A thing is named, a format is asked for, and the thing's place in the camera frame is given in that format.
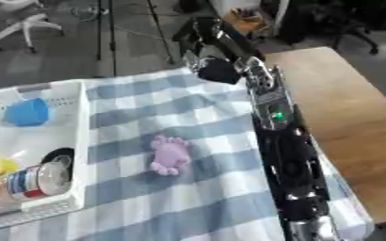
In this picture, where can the black office chair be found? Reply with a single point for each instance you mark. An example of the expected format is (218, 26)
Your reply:
(344, 19)

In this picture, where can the white plastic basket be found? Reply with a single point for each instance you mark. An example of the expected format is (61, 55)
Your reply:
(42, 139)

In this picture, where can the blue plastic cup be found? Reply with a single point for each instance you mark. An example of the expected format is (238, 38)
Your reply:
(26, 112)

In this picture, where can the white office chair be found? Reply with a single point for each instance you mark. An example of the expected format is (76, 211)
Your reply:
(27, 22)

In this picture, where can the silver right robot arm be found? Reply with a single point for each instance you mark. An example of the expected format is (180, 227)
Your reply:
(281, 147)

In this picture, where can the tan cardboard box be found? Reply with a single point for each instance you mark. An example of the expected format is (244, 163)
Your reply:
(244, 19)

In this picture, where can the black tripod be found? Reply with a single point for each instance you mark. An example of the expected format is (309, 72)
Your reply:
(160, 34)
(112, 37)

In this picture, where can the black round object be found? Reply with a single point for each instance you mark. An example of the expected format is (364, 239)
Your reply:
(52, 154)

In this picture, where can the striped tin can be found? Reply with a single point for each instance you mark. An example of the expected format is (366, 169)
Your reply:
(29, 183)

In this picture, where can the purple foot-shaped toy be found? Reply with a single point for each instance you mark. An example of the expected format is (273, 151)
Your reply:
(169, 153)

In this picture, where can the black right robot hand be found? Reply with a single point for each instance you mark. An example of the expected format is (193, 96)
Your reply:
(219, 71)

